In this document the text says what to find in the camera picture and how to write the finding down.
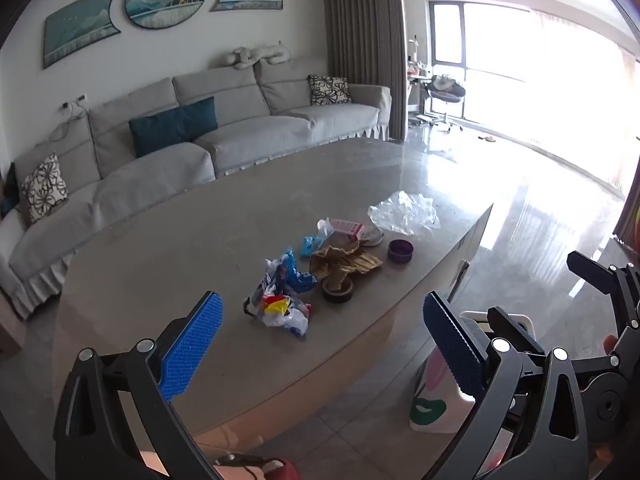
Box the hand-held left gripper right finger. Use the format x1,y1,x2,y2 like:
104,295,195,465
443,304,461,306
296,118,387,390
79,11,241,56
423,291,592,480

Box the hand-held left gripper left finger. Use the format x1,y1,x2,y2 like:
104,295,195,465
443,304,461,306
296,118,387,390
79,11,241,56
54,290,226,480

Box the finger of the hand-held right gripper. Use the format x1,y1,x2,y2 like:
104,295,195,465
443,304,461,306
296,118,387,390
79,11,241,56
487,306,626,376
566,251,640,332

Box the white trash bin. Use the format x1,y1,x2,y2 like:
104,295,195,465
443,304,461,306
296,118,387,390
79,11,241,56
410,310,534,434

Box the zip bag with blue gloves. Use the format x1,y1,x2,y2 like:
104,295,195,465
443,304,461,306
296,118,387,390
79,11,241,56
300,217,335,258

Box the pink cardboard box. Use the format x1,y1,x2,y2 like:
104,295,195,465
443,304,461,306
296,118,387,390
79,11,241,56
330,218,366,242

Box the colourful plastic bag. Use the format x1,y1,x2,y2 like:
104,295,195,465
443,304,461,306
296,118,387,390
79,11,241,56
243,260,313,337

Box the grey coffee table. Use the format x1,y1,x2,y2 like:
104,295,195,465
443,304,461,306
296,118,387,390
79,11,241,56
52,137,495,436

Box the purple round container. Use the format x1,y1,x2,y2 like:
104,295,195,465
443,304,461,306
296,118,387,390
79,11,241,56
387,239,415,264

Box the blue snack wrapper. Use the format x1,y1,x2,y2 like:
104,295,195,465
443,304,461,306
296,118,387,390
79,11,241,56
272,247,318,295

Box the brown crumpled paper wrapper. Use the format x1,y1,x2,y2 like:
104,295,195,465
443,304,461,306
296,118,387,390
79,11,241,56
309,240,385,281

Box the dark round container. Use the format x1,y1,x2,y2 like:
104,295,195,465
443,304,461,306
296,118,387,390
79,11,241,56
321,276,354,304

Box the clear crumpled plastic bag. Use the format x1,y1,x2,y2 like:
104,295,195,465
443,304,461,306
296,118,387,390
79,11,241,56
368,191,441,237

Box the floral cushion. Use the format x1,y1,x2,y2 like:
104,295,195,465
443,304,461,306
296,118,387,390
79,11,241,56
307,75,352,107
19,152,69,225

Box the teal cushion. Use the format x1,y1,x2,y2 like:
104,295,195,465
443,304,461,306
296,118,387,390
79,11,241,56
129,96,219,158

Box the grey fabric sofa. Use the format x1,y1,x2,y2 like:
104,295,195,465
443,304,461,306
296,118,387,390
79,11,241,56
0,55,392,321

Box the large window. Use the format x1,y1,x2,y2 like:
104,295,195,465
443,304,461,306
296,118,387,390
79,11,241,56
430,2,640,161

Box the chair with clothes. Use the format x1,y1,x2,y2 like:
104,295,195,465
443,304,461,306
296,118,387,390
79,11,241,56
425,74,467,133

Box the white rack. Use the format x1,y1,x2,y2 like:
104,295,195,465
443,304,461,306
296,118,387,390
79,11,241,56
407,35,436,126

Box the white plush toy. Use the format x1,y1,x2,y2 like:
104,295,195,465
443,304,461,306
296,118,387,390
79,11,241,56
220,42,292,68

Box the grey-brown curtain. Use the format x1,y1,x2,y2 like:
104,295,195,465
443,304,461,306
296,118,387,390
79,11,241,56
320,0,407,142

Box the white charging cable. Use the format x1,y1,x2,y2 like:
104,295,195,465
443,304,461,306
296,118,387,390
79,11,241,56
47,102,86,143

